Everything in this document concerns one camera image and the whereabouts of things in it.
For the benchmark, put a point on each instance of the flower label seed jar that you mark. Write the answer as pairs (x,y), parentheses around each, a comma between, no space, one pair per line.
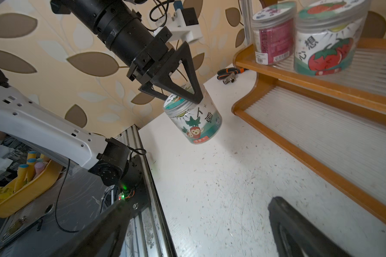
(273,32)

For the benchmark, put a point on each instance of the wooden two-tier shelf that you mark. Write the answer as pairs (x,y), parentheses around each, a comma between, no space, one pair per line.
(333,124)

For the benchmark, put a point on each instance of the metal pipe tee fitting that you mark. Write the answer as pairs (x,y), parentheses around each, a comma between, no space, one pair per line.
(231,78)

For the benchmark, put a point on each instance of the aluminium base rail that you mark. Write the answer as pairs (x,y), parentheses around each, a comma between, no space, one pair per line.
(147,234)

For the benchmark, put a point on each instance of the tomato label seed jar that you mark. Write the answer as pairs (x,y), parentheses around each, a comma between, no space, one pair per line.
(327,35)

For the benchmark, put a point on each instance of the carrot label seed jar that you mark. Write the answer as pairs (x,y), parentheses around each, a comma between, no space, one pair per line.
(197,122)

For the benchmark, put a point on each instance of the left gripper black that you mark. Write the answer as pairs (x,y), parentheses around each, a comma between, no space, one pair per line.
(162,71)

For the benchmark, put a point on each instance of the orange black pliers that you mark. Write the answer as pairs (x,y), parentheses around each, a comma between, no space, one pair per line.
(221,74)

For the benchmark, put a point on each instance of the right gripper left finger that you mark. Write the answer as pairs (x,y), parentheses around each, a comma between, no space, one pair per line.
(104,237)

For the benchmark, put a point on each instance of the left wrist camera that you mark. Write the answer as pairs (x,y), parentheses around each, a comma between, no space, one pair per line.
(182,22)

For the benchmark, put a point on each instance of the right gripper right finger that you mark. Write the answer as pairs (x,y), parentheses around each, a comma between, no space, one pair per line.
(295,236)

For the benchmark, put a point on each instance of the yellow plastic bin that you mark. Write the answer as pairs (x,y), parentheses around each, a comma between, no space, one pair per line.
(31,190)

